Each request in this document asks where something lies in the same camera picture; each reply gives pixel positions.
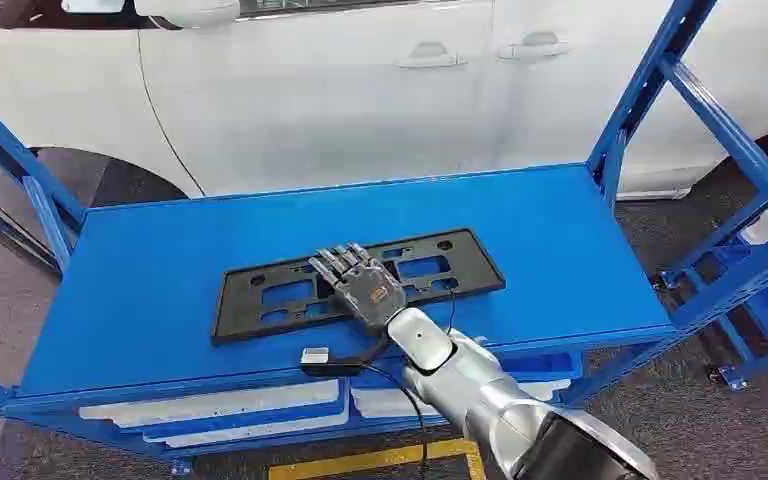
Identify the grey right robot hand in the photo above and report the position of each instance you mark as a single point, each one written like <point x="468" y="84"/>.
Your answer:
<point x="364" y="288"/>

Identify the black plastic licence plate frame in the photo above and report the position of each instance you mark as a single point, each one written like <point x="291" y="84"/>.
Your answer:
<point x="463" y="265"/>

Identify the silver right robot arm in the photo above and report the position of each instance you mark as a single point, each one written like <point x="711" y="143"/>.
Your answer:
<point x="483" y="394"/>

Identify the yellow floor tape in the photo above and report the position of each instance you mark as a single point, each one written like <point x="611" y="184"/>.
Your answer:
<point x="377" y="459"/>

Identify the white car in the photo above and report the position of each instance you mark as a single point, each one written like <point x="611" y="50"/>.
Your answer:
<point x="331" y="112"/>

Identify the thin white foam block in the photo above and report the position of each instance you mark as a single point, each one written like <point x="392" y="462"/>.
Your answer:
<point x="251" y="432"/>

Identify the blue metal shelf rack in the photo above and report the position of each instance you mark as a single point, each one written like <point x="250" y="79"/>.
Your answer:
<point x="159" y="278"/>

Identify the blue rack caster wheel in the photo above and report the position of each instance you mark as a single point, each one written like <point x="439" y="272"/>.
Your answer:
<point x="728" y="378"/>
<point x="180" y="469"/>

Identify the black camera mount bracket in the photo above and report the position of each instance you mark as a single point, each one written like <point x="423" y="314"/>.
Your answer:
<point x="351" y="364"/>

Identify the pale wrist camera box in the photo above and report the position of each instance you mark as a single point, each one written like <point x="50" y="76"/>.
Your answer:
<point x="315" y="356"/>

